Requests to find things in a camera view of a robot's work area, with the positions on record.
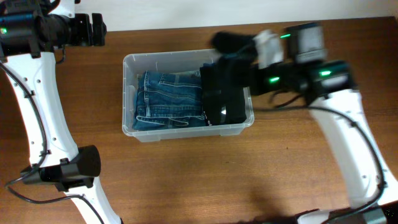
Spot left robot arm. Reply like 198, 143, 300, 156
1, 0, 121, 223

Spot dark blue jeans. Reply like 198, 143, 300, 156
132, 70, 206, 131

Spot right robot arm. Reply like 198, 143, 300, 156
211, 22, 397, 224

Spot light blue jeans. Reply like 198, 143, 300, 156
136, 69, 201, 82

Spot clear plastic storage bin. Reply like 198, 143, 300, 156
121, 49, 254, 142

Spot black garment with tape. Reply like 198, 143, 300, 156
200, 63, 247, 126
210, 31, 258, 60

